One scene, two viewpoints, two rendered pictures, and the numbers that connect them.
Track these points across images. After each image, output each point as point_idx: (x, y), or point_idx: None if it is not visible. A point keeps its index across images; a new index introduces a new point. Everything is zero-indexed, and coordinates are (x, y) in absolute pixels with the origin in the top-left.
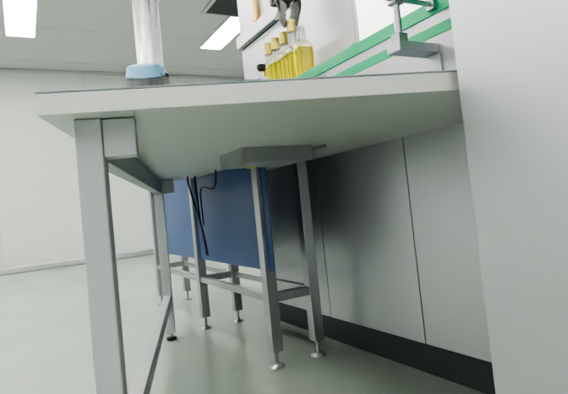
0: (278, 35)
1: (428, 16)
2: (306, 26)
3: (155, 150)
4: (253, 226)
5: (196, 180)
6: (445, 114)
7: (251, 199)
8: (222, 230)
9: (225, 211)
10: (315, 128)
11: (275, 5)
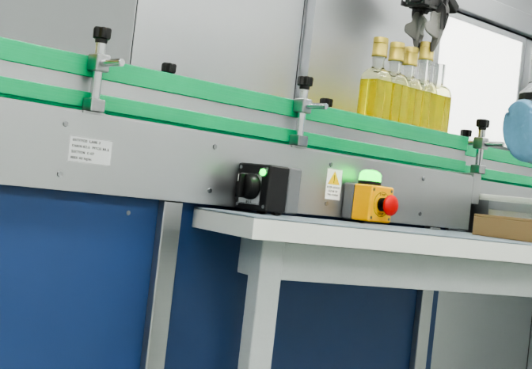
0: None
1: None
2: (366, 28)
3: None
4: (394, 351)
5: (196, 234)
6: None
7: (401, 306)
8: (293, 364)
9: (315, 324)
10: None
11: (427, 7)
